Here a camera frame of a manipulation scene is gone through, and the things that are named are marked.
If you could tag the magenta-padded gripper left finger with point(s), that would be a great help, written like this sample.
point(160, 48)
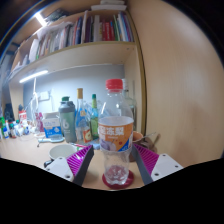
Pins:
point(78, 161)

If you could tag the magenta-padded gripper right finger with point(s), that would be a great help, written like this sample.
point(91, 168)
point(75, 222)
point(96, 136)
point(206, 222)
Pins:
point(148, 161)

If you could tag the clear bottle red cap orange label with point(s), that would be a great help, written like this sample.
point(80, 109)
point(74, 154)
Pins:
point(115, 133)

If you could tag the brown woven cup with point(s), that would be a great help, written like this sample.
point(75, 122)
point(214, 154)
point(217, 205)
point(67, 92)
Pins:
point(148, 143)

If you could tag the black mug white inside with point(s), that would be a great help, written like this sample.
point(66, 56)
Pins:
point(61, 151)

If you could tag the flat round red coaster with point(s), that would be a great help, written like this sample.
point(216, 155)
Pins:
point(130, 179)

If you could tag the blue hairbrush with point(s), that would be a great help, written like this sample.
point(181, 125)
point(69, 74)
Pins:
point(53, 139)

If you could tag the grey shaker bottle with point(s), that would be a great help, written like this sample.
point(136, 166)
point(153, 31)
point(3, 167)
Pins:
point(67, 123)

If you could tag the clear bottle yellow cap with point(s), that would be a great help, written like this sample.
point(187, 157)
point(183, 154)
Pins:
point(81, 121)

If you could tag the blue and white carton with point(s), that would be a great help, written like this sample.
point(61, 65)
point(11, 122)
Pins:
point(52, 126)

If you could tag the tall green bottle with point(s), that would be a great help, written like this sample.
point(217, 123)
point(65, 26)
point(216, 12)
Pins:
point(94, 120)

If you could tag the white LED light bar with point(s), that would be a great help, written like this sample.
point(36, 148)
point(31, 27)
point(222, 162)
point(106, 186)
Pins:
point(33, 76)

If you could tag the wooden shelf unit with books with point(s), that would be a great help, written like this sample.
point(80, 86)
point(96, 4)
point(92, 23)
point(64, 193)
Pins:
point(86, 55)

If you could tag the ceiling tube light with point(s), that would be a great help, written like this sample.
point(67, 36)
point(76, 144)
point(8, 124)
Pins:
point(40, 19)

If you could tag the white wall power socket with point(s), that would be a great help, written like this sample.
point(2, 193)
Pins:
point(44, 96)

